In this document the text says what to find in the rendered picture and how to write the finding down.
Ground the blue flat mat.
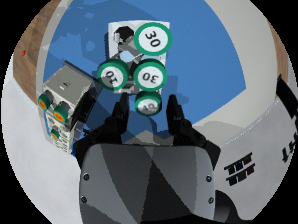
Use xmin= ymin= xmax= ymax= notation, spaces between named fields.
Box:
xmin=43 ymin=0 xmax=246 ymax=144

